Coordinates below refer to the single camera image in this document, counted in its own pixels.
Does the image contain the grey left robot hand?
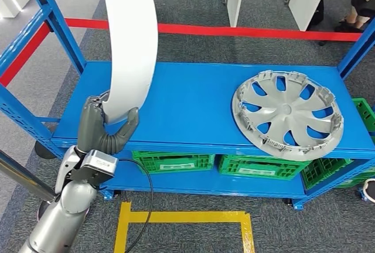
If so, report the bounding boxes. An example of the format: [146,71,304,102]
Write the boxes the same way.
[76,93,140,156]

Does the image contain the white curved body panel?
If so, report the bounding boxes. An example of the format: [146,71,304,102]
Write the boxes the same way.
[100,0,159,125]

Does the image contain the blue metal shelf rack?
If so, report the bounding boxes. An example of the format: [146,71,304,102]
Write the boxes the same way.
[0,0,375,210]

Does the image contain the black round base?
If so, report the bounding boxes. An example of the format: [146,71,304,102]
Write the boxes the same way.
[35,141,57,161]

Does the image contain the chrome stanchion with round base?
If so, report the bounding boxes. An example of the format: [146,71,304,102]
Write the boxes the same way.
[0,149,60,221]

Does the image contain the green plastic crate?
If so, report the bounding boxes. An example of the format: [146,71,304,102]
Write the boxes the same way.
[335,98,375,189]
[132,150,216,175]
[301,159,354,191]
[218,155,309,182]

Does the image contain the silver plastic hubcap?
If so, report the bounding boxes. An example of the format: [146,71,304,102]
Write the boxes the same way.
[232,70,344,162]

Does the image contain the white rounded object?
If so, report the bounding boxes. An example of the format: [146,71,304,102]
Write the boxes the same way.
[363,177,375,202]

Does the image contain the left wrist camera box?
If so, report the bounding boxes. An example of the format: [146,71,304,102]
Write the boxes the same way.
[70,149,118,187]

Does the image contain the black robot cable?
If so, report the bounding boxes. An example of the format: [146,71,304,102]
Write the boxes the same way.
[101,159,155,253]

